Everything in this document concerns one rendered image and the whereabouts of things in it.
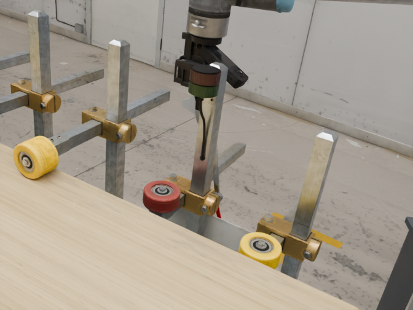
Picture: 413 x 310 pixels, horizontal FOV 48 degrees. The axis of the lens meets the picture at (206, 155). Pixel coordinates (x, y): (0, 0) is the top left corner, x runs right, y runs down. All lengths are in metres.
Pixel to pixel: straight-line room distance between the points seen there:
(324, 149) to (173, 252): 0.34
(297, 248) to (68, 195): 0.49
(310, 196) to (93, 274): 0.44
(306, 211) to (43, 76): 0.74
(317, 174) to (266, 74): 3.04
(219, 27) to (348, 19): 2.65
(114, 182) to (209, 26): 0.47
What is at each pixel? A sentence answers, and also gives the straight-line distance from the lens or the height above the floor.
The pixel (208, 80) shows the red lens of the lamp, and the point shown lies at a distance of 0.90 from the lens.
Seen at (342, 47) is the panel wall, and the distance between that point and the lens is 3.66.
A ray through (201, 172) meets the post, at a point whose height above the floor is 0.93.
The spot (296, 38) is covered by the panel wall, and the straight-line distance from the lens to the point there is 3.78.
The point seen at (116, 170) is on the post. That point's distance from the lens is 1.21.
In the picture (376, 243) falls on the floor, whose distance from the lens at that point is 2.66.
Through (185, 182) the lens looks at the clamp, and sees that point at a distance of 1.12.
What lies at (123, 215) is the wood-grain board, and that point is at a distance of 0.95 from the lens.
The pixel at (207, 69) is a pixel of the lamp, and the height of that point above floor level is 1.18.
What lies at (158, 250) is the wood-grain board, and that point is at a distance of 0.87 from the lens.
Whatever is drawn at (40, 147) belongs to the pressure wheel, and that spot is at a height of 0.97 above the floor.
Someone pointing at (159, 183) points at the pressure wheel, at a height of 0.91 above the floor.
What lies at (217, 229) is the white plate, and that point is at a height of 0.77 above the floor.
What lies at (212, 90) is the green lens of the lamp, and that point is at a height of 1.14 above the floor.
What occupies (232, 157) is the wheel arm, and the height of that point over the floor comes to 0.85.
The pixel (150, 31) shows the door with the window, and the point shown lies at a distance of 4.55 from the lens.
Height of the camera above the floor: 1.47
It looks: 28 degrees down
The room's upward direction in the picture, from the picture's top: 8 degrees clockwise
